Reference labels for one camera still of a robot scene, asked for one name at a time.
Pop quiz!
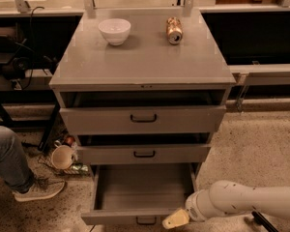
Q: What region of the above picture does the red brown cup on floor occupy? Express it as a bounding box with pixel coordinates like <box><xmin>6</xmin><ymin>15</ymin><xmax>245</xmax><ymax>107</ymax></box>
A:
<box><xmin>64</xmin><ymin>135</ymin><xmax>75</xmax><ymax>146</ymax></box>

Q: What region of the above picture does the black rod on floor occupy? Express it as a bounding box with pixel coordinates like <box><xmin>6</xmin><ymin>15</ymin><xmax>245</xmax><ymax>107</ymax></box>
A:
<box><xmin>251</xmin><ymin>211</ymin><xmax>278</xmax><ymax>232</ymax></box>

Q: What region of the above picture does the person's leg in jeans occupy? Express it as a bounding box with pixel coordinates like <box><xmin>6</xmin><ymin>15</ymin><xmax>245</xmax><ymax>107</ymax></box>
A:
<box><xmin>0</xmin><ymin>126</ymin><xmax>34</xmax><ymax>193</ymax></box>

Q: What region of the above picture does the black machine on left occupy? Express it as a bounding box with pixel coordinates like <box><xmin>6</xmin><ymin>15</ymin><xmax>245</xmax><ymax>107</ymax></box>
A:
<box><xmin>0</xmin><ymin>24</ymin><xmax>57</xmax><ymax>90</ymax></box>

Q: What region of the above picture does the grey top drawer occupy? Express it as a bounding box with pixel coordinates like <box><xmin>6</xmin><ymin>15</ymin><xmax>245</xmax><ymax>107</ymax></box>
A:
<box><xmin>60</xmin><ymin>90</ymin><xmax>225</xmax><ymax>135</ymax></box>

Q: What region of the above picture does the grey drawer cabinet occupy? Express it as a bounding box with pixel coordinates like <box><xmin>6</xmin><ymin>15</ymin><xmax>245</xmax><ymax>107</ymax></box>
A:
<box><xmin>48</xmin><ymin>7</ymin><xmax>237</xmax><ymax>179</ymax></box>

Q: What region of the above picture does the cream mug on floor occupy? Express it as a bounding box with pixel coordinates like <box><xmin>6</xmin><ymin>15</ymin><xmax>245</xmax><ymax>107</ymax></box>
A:
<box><xmin>50</xmin><ymin>141</ymin><xmax>75</xmax><ymax>170</ymax></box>

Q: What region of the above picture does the gold soda can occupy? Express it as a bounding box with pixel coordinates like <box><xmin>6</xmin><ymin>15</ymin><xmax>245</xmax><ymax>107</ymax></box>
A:
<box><xmin>166</xmin><ymin>17</ymin><xmax>183</xmax><ymax>44</ymax></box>

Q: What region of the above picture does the grey bottom drawer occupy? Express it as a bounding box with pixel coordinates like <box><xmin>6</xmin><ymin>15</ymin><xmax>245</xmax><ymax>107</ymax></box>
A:
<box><xmin>81</xmin><ymin>163</ymin><xmax>196</xmax><ymax>225</ymax></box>

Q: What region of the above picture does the white ceramic bowl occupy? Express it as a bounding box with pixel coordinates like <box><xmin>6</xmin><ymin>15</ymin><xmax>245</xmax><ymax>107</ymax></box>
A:
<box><xmin>99</xmin><ymin>18</ymin><xmax>131</xmax><ymax>45</ymax></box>

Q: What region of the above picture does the grey sneaker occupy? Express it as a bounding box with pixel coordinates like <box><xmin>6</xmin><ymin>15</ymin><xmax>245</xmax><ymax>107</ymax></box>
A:
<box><xmin>14</xmin><ymin>178</ymin><xmax>66</xmax><ymax>202</ymax></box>

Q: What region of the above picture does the grey drawer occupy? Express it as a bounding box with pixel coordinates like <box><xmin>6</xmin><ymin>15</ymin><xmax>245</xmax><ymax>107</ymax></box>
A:
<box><xmin>77</xmin><ymin>132</ymin><xmax>211</xmax><ymax>165</ymax></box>
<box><xmin>60</xmin><ymin>90</ymin><xmax>225</xmax><ymax>135</ymax></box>
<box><xmin>81</xmin><ymin>163</ymin><xmax>196</xmax><ymax>225</ymax></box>

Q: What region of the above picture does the grey middle drawer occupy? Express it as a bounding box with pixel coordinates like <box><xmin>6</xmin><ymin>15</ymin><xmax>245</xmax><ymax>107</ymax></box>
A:
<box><xmin>77</xmin><ymin>132</ymin><xmax>211</xmax><ymax>165</ymax></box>

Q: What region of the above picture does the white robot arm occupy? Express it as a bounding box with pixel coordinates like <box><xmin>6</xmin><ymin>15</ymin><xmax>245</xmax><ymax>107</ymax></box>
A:
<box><xmin>162</xmin><ymin>180</ymin><xmax>290</xmax><ymax>229</ymax></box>

